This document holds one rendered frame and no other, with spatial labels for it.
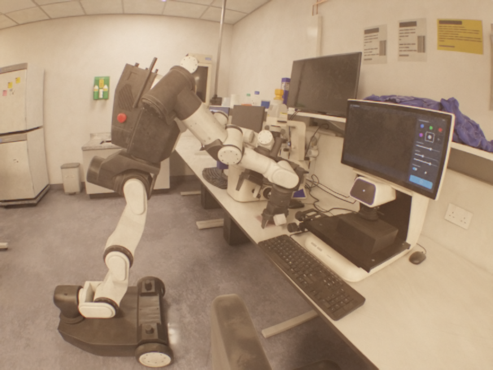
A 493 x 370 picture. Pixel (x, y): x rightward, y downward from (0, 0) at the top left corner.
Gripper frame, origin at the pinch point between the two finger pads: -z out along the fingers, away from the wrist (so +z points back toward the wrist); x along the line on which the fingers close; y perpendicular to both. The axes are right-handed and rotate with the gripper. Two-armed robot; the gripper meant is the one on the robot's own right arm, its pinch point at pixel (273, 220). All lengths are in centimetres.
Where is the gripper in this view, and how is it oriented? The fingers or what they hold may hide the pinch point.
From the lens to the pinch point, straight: 104.4
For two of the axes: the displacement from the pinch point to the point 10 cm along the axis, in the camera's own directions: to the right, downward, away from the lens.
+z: 1.7, -8.6, -4.8
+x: 9.0, -0.6, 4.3
